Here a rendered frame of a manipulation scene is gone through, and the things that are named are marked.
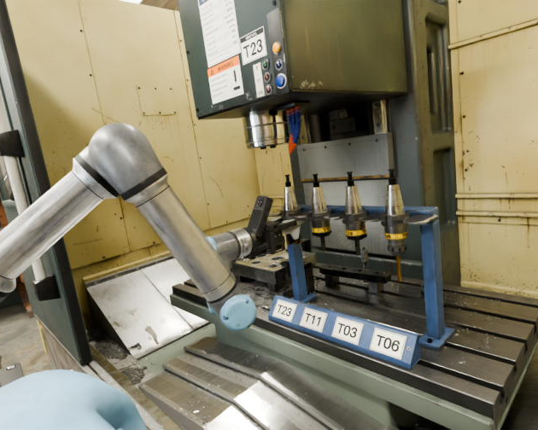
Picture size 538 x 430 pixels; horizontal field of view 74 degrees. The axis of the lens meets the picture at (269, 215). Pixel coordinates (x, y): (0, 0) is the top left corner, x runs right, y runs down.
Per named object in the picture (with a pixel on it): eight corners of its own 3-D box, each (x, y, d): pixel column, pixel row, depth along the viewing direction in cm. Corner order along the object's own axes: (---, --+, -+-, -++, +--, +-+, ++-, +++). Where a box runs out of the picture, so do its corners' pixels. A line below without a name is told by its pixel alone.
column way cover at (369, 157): (395, 257, 148) (386, 132, 139) (308, 246, 183) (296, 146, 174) (400, 253, 151) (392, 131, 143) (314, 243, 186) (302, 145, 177)
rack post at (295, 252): (297, 308, 114) (285, 218, 109) (285, 305, 118) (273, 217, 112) (316, 297, 120) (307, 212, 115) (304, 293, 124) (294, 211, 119)
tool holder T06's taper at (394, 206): (408, 212, 81) (406, 183, 80) (399, 215, 79) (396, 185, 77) (390, 211, 85) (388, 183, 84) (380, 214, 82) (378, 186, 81)
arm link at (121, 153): (128, 102, 60) (273, 312, 75) (128, 113, 70) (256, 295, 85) (66, 138, 57) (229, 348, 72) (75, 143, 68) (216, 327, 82)
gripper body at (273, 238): (269, 246, 106) (237, 257, 98) (266, 217, 104) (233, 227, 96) (288, 248, 100) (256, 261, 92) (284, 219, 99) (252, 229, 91)
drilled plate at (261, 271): (276, 284, 125) (274, 271, 125) (226, 272, 146) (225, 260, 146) (316, 264, 141) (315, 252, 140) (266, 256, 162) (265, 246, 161)
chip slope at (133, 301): (154, 376, 136) (140, 313, 132) (96, 329, 185) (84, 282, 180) (303, 293, 196) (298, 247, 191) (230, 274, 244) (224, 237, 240)
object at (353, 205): (365, 209, 90) (362, 183, 89) (359, 213, 87) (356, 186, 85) (348, 210, 93) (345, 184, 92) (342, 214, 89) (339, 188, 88)
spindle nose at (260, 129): (297, 142, 131) (294, 108, 128) (275, 144, 117) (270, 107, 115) (261, 148, 139) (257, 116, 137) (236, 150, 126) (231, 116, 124)
